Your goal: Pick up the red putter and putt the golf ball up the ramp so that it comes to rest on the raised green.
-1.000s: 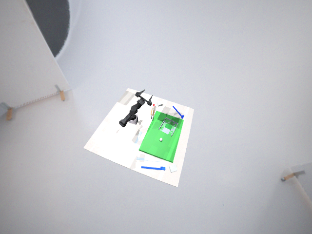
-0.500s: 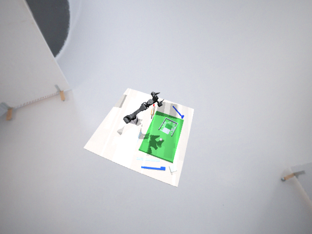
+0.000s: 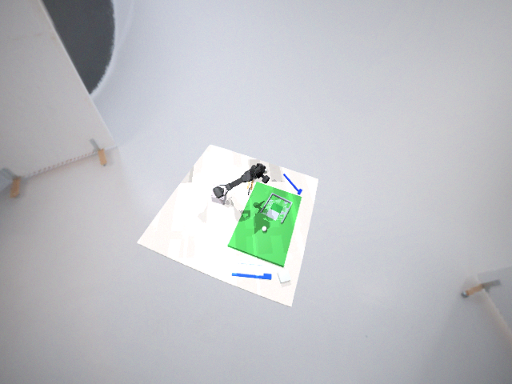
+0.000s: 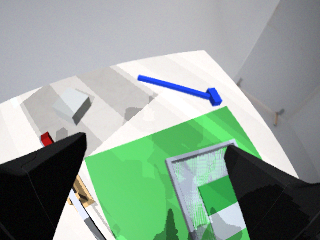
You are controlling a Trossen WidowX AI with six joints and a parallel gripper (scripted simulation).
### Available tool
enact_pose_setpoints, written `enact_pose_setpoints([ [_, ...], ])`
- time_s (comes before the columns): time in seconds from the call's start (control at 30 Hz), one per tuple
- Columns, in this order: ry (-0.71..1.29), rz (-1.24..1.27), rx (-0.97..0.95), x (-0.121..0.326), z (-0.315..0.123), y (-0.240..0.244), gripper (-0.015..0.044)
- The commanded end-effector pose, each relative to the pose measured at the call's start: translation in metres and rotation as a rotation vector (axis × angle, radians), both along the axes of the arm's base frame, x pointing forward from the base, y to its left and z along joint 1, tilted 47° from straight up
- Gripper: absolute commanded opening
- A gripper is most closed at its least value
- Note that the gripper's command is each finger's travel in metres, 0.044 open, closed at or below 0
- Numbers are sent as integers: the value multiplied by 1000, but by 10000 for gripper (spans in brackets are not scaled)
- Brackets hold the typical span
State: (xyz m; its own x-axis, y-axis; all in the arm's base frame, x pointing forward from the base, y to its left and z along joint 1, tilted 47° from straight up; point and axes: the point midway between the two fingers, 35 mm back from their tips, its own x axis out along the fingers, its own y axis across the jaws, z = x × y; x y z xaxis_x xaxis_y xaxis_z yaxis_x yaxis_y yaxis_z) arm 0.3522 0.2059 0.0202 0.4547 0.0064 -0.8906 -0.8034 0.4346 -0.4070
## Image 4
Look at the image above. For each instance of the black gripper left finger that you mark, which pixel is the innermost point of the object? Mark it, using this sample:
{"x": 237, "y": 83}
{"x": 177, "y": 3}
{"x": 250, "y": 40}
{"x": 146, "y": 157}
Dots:
{"x": 35, "y": 187}

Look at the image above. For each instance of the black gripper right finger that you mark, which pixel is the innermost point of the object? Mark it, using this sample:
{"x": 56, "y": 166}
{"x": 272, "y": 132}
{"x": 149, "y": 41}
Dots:
{"x": 275, "y": 205}

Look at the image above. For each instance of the grey rectangular block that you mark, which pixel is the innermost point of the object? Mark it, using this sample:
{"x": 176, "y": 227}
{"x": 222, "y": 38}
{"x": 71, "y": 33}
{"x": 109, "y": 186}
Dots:
{"x": 72, "y": 105}

